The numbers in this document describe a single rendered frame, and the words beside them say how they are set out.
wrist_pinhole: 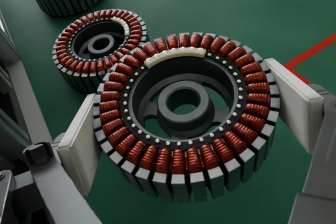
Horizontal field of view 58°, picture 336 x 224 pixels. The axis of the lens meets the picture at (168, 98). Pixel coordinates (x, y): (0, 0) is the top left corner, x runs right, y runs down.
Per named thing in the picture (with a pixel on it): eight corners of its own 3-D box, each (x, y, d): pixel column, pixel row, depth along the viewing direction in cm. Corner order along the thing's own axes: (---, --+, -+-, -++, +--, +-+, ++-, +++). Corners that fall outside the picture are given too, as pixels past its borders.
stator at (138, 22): (83, 112, 33) (68, 91, 30) (53, 56, 39) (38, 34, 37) (169, 63, 35) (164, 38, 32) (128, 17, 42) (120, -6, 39)
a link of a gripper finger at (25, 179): (61, 212, 13) (-5, 224, 13) (85, 151, 18) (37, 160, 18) (49, 185, 13) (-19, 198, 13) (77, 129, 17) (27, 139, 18)
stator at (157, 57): (301, 187, 17) (315, 157, 14) (107, 220, 18) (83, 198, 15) (246, 52, 24) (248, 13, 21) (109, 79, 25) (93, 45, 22)
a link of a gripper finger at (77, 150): (89, 196, 15) (74, 199, 15) (109, 130, 22) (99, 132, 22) (70, 145, 14) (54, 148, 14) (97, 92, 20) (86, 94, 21)
